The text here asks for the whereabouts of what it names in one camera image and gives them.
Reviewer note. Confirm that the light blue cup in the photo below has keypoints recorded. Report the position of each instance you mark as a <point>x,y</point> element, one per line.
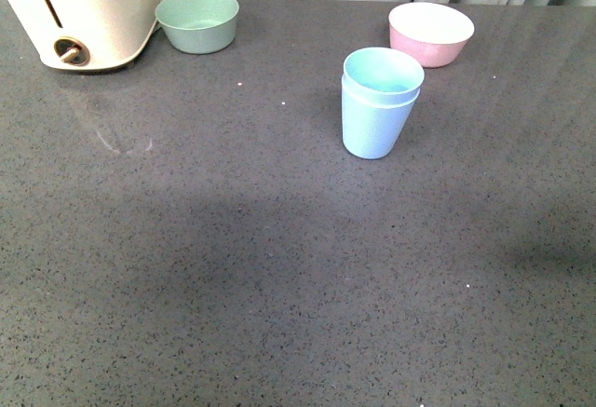
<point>382,75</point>
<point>370,130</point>

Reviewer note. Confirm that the green bowl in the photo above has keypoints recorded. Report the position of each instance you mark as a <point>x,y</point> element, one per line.
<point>198,26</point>

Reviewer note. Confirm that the pink bowl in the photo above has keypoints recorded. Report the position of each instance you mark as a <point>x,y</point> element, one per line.
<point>433,34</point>

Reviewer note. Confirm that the cream white toaster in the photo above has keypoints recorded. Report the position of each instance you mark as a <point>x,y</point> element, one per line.
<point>87,35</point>

